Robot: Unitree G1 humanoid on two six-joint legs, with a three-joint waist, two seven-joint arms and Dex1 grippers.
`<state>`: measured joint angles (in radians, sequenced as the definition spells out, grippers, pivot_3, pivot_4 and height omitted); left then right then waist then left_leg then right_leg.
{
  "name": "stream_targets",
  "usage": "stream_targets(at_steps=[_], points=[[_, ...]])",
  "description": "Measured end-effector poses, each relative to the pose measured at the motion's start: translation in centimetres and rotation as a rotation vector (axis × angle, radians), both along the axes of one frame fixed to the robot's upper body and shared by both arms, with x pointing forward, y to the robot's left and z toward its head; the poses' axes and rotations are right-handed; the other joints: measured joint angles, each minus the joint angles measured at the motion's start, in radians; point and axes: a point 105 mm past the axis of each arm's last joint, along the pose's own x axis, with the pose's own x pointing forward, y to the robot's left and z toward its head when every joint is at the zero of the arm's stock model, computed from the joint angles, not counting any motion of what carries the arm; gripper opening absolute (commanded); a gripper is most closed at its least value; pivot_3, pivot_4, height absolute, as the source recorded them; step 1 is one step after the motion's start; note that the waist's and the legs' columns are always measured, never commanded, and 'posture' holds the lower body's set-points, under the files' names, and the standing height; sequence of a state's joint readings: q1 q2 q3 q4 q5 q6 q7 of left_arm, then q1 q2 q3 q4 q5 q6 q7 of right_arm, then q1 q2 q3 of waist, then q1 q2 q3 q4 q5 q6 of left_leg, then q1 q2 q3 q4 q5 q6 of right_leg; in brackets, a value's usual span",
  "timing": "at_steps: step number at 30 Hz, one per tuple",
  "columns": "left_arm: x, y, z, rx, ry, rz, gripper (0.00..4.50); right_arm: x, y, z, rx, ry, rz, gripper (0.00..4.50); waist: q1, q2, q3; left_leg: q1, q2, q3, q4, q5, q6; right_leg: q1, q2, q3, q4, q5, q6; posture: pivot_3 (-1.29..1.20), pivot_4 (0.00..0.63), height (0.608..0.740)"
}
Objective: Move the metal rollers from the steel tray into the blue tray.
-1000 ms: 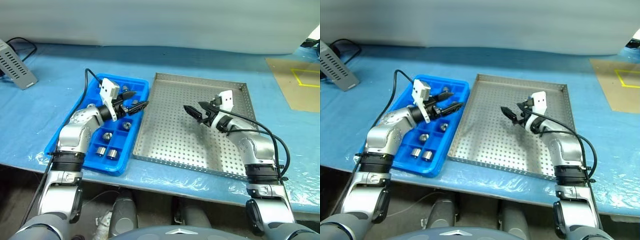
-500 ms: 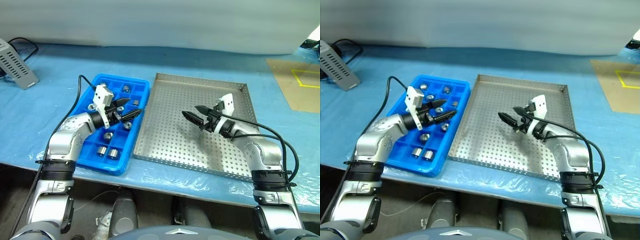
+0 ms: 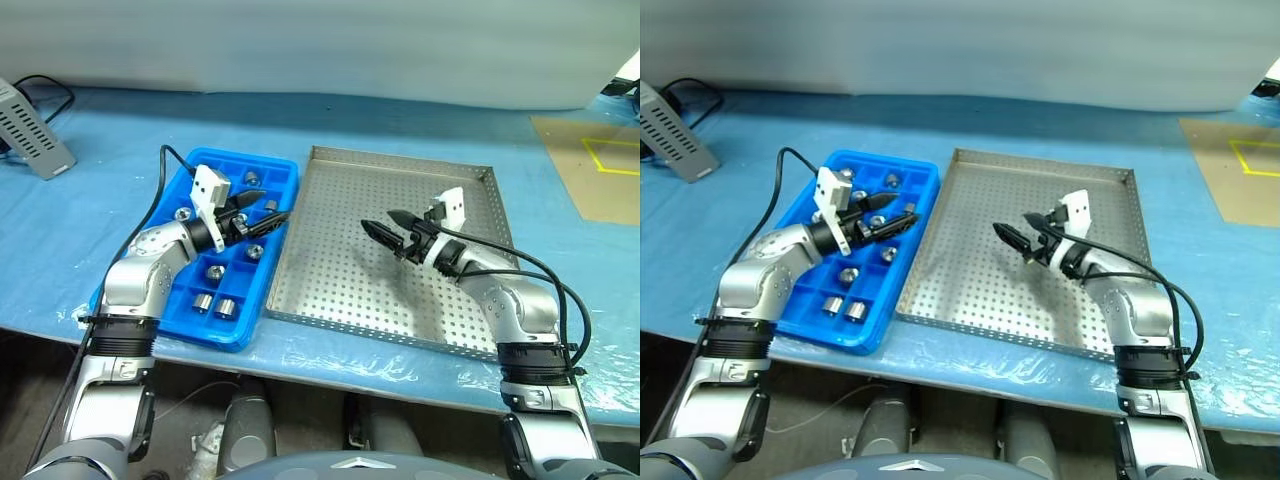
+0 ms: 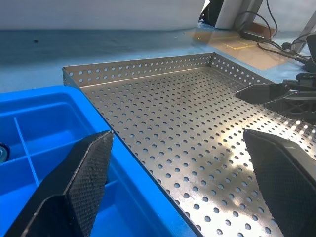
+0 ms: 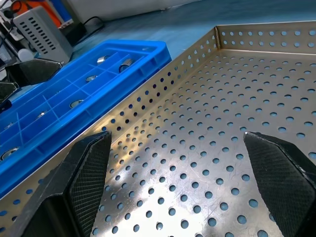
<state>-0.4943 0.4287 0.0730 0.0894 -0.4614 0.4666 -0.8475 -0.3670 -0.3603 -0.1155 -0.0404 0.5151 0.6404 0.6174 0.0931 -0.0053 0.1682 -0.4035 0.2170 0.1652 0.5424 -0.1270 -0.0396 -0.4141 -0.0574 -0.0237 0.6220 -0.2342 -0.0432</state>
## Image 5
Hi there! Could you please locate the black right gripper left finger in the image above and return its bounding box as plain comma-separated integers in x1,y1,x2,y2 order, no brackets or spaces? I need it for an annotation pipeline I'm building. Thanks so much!
22,130,112,237

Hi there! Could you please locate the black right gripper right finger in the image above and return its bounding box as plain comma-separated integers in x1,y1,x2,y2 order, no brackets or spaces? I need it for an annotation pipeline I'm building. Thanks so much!
243,131,316,237

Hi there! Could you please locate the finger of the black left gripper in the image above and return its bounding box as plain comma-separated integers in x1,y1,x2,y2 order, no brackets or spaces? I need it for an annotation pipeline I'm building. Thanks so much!
4,58,63,87
0,81,20,104

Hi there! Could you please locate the blue plastic compartment tray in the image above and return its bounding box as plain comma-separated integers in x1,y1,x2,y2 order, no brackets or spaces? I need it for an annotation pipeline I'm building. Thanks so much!
0,40,172,198

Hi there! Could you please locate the perforated steel tray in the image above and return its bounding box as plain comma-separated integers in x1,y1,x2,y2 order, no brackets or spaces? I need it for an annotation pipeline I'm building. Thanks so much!
0,21,316,237

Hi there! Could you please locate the white round object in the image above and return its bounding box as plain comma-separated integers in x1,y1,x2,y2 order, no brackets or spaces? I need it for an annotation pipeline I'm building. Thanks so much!
17,48,34,62

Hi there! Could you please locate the grey vented metal box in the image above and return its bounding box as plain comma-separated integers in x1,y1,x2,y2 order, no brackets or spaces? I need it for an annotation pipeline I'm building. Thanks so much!
12,6,74,65

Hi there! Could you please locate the white power strip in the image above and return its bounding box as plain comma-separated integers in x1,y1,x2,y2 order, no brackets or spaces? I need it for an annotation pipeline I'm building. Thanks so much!
0,8,22,41

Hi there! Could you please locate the black power adapter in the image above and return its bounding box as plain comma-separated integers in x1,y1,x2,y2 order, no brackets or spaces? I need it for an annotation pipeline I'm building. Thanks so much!
64,22,87,46

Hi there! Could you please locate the blue box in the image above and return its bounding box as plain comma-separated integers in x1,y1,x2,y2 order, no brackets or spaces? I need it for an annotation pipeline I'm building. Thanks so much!
41,0,74,29

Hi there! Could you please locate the orange object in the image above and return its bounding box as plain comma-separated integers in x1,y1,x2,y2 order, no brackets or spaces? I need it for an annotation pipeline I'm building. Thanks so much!
11,0,47,10

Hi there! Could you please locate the black power cable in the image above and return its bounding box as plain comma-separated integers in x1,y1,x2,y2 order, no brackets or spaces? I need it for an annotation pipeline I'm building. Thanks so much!
82,15,106,33

